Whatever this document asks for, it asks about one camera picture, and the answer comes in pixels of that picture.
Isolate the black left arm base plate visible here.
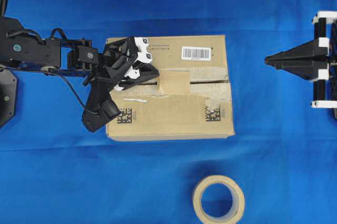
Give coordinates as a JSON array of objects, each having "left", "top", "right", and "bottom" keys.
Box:
[{"left": 0, "top": 65, "right": 17, "bottom": 128}]

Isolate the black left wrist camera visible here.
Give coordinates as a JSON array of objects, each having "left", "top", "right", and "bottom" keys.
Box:
[{"left": 82, "top": 79, "right": 121, "bottom": 132}]

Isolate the black camera cable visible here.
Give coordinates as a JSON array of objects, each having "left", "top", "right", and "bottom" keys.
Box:
[{"left": 47, "top": 67, "right": 98, "bottom": 114}]

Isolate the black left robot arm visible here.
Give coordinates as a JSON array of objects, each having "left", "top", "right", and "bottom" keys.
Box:
[{"left": 1, "top": 16, "right": 159, "bottom": 91}]

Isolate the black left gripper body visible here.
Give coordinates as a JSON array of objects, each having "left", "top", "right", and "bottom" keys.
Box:
[{"left": 100, "top": 36, "right": 152, "bottom": 92}]

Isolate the brown cardboard box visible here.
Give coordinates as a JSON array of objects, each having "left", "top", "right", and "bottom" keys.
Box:
[{"left": 106, "top": 35, "right": 235, "bottom": 142}]

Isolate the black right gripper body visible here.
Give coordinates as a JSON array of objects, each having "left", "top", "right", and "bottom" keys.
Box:
[{"left": 311, "top": 11, "right": 336, "bottom": 118}]

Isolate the blue table cloth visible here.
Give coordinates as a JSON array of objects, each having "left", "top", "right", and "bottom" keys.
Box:
[{"left": 1, "top": 0, "right": 336, "bottom": 223}]

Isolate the strip of brown tape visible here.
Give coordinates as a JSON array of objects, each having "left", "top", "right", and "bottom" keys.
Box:
[{"left": 158, "top": 70, "right": 190, "bottom": 95}]

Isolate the roll of beige tape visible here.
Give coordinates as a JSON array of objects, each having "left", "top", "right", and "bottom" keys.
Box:
[{"left": 192, "top": 175, "right": 245, "bottom": 223}]

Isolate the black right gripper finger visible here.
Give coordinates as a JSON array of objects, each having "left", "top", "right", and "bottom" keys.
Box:
[
  {"left": 265, "top": 37, "right": 328, "bottom": 63},
  {"left": 265, "top": 62, "right": 328, "bottom": 81}
]

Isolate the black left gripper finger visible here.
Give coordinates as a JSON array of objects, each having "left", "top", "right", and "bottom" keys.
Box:
[
  {"left": 118, "top": 75, "right": 158, "bottom": 91},
  {"left": 132, "top": 63, "right": 160, "bottom": 82}
]

